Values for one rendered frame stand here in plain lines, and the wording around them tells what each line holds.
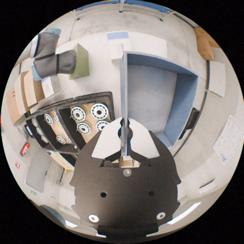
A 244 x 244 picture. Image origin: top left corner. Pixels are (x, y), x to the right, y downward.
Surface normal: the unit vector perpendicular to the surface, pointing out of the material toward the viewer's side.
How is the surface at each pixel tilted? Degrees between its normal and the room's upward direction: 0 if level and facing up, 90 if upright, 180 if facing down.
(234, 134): 90
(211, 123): 90
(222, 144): 90
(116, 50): 0
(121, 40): 0
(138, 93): 1
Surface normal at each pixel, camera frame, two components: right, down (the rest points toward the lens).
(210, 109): -0.99, 0.07
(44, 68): 0.68, 0.73
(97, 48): 0.10, 0.54
